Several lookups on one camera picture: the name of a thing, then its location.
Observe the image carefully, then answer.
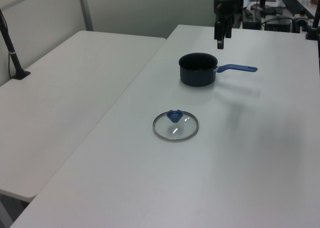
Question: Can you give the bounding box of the glass lid with blue knob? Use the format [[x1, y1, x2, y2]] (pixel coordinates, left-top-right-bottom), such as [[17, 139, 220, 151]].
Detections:
[[152, 109, 200, 141]]

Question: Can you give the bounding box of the black camera pole with tape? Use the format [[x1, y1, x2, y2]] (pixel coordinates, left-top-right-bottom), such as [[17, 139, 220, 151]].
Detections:
[[0, 9, 32, 81]]

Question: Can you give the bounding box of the black electronics box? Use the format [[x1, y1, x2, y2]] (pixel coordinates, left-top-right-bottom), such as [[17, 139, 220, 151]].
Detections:
[[264, 17, 294, 33]]

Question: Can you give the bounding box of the dark device with green label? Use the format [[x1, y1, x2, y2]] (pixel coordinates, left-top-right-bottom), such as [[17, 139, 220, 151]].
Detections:
[[241, 8, 263, 30]]

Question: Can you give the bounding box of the black keyboard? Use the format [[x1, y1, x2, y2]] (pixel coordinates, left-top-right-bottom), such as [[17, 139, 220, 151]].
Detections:
[[280, 0, 316, 18]]

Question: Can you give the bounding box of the dark saucepan with blue handle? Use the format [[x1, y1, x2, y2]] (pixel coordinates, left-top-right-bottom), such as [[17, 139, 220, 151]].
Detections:
[[178, 53, 258, 88]]

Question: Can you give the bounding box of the grey metal partition post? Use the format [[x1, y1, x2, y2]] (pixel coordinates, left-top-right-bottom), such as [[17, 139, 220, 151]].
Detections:
[[76, 0, 95, 32]]

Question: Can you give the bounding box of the black camera pole with clamp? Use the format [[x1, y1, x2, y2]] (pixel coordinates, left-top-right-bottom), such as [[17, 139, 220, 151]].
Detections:
[[304, 1, 320, 41]]

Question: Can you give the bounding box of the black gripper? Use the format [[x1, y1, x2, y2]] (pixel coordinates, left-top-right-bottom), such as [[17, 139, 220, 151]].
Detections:
[[212, 0, 237, 50]]

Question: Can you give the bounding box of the white side table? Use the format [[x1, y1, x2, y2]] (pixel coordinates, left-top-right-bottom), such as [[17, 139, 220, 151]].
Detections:
[[0, 30, 167, 203]]

